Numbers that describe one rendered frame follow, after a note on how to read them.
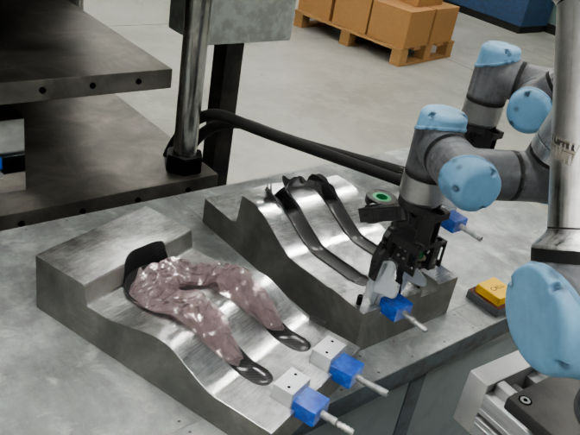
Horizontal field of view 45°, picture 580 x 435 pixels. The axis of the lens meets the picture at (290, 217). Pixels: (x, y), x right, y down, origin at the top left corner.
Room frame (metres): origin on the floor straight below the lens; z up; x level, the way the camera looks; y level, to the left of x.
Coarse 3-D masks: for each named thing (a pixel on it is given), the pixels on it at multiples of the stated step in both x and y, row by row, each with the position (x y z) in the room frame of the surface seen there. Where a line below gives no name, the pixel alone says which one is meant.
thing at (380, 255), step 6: (378, 246) 1.03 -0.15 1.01; (384, 246) 1.03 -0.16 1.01; (378, 252) 1.02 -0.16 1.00; (384, 252) 1.02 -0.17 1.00; (372, 258) 1.02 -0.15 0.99; (378, 258) 1.02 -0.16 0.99; (384, 258) 1.02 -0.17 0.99; (372, 264) 1.02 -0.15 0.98; (378, 264) 1.02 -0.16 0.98; (372, 270) 1.02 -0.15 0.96; (378, 270) 1.02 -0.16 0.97; (372, 276) 1.02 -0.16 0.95
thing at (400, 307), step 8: (368, 288) 1.05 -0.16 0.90; (368, 296) 1.05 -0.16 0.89; (384, 296) 1.04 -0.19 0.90; (400, 296) 1.05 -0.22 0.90; (376, 304) 1.03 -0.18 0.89; (384, 304) 1.03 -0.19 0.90; (392, 304) 1.02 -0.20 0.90; (400, 304) 1.03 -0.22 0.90; (408, 304) 1.03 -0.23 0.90; (384, 312) 1.02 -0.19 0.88; (392, 312) 1.01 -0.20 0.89; (400, 312) 1.01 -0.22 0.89; (408, 312) 1.02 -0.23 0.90; (392, 320) 1.01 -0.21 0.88; (408, 320) 1.00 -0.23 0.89; (416, 320) 1.00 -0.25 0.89; (424, 328) 0.98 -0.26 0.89
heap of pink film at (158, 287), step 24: (168, 264) 1.03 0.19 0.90; (192, 264) 1.04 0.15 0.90; (216, 264) 1.04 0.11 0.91; (144, 288) 0.95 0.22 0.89; (168, 288) 0.96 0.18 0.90; (216, 288) 0.98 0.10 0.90; (240, 288) 0.98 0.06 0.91; (264, 288) 1.01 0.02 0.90; (168, 312) 0.89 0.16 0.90; (192, 312) 0.88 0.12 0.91; (216, 312) 0.90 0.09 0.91; (264, 312) 0.96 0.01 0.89; (216, 336) 0.86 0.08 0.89; (240, 360) 0.86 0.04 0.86
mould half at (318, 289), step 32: (256, 192) 1.29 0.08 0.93; (352, 192) 1.38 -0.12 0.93; (224, 224) 1.30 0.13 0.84; (256, 224) 1.22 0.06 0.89; (288, 224) 1.22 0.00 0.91; (320, 224) 1.26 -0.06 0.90; (256, 256) 1.21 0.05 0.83; (288, 256) 1.15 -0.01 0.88; (352, 256) 1.19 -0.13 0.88; (288, 288) 1.13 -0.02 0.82; (320, 288) 1.08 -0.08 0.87; (352, 288) 1.07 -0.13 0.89; (416, 288) 1.11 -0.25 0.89; (448, 288) 1.16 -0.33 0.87; (352, 320) 1.01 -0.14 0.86; (384, 320) 1.04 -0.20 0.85
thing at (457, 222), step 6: (450, 210) 1.34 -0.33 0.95; (450, 216) 1.32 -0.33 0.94; (456, 216) 1.32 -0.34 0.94; (462, 216) 1.33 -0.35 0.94; (444, 222) 1.31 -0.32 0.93; (450, 222) 1.30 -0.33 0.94; (456, 222) 1.30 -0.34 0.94; (462, 222) 1.31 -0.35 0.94; (444, 228) 1.31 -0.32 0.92; (450, 228) 1.30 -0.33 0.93; (456, 228) 1.30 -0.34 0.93; (462, 228) 1.30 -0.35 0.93; (468, 228) 1.29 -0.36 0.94; (468, 234) 1.29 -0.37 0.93; (474, 234) 1.28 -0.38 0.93; (480, 240) 1.27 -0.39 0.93
